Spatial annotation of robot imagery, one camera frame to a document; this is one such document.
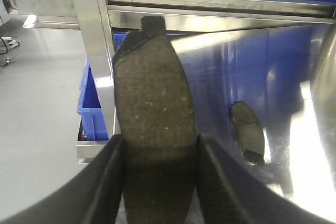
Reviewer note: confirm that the lower blue plastic bin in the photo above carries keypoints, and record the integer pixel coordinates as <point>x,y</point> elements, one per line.
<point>89,108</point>

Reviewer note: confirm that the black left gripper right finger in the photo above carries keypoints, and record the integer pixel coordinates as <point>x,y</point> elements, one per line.
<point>229,194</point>

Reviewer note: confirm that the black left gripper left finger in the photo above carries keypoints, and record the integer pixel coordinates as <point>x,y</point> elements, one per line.
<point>92,196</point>

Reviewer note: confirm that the stainless steel rack frame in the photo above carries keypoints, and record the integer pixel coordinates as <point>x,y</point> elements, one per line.
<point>96,20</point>

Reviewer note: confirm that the grey brake pad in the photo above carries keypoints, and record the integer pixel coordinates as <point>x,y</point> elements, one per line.
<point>157,120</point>
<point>248,131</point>

